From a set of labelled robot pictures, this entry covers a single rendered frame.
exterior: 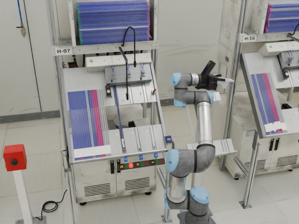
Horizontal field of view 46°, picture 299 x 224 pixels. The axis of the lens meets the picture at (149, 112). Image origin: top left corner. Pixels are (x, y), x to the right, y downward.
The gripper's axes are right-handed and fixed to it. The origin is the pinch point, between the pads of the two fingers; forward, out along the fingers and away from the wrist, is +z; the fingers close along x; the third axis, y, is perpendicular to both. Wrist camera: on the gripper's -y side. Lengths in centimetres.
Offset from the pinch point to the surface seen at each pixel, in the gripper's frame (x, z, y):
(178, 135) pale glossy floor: -166, 48, 104
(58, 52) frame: -78, -91, 2
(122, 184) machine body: -79, -37, 112
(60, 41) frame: -86, -90, -5
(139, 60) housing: -74, -33, 5
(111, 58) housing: -78, -53, 5
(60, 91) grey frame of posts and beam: -88, -89, 34
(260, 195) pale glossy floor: -54, 85, 119
